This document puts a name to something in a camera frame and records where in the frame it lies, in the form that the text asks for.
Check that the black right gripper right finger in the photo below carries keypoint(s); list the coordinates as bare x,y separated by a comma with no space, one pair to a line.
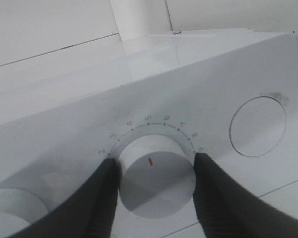
225,209

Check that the white timer knob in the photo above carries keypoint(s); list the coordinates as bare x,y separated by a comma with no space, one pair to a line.
157,178

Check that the white microwave oven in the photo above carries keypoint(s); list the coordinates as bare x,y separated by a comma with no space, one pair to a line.
64,113

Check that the round white door button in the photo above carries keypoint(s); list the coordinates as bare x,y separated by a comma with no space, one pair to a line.
257,126

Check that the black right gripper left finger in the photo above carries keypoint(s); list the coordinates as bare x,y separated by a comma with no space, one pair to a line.
88,213

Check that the upper white power knob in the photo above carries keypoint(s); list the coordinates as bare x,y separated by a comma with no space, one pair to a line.
18,210

